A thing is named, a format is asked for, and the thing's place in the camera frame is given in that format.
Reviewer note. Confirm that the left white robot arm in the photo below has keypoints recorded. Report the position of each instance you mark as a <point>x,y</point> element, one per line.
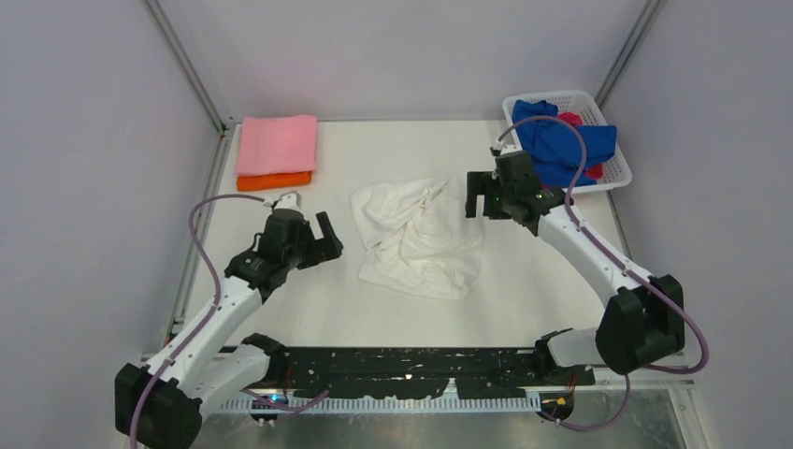
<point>164,402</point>

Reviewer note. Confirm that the folded orange t shirt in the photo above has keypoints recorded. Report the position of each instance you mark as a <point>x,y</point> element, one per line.
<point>273,181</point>

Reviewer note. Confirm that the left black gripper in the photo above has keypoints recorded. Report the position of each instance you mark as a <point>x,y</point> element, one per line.
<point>323,249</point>

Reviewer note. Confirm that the white printed t shirt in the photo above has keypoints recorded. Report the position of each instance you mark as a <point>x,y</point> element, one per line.
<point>417,239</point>

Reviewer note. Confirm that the folded pink t shirt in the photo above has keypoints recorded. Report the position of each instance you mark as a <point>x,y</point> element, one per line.
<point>280,145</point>

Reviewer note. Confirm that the white plastic basket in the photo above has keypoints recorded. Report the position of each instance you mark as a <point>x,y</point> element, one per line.
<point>616,170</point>

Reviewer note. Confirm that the blue t shirt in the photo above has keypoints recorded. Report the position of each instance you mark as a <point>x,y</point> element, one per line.
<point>526,133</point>

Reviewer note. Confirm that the red t shirt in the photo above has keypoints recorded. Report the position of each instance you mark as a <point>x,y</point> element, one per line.
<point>557,153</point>

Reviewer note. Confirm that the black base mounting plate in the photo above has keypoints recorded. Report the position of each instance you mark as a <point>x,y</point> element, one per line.
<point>415,373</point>

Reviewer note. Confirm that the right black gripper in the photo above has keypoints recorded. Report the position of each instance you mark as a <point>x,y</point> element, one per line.
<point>483,182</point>

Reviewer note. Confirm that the white slotted cable duct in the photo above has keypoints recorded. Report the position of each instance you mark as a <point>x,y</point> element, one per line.
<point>443,404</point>

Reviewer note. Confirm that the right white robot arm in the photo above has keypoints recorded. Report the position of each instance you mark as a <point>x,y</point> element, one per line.
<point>640,324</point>

